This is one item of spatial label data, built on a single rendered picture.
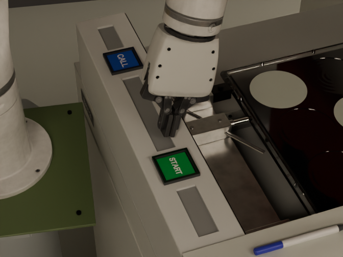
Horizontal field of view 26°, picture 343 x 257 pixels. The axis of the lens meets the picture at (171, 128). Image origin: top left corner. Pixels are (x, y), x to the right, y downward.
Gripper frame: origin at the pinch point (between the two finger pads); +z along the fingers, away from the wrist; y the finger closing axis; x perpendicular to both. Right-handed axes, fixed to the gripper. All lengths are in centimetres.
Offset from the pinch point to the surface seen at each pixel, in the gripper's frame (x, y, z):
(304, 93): -9.5, -27.9, -0.9
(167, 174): 8.4, 1.9, 4.0
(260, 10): -166, -99, 43
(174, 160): 6.0, 0.3, 3.1
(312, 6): -60, -56, 1
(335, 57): -16.8, -36.7, -4.9
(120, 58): -19.1, 3.3, -1.2
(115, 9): -184, -44, 54
